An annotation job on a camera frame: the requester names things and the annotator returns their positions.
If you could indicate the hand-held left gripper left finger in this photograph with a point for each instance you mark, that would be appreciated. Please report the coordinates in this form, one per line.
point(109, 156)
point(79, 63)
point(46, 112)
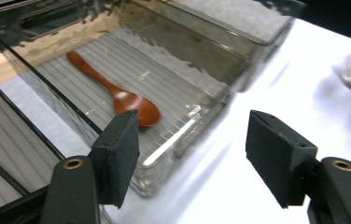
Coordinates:
point(117, 155)

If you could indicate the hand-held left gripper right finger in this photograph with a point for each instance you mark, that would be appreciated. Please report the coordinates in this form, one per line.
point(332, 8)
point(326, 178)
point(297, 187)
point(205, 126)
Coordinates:
point(276, 161)

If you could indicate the brown wooden spoon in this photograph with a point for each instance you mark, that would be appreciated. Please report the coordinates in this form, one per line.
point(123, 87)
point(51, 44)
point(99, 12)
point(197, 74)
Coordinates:
point(133, 104)

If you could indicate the smoky transparent plastic bin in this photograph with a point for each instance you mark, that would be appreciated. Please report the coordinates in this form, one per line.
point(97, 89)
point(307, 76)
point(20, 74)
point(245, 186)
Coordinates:
point(235, 18)
point(8, 140)
point(170, 81)

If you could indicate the black chopstick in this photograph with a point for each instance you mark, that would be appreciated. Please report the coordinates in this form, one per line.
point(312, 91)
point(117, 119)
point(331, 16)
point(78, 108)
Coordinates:
point(2, 169)

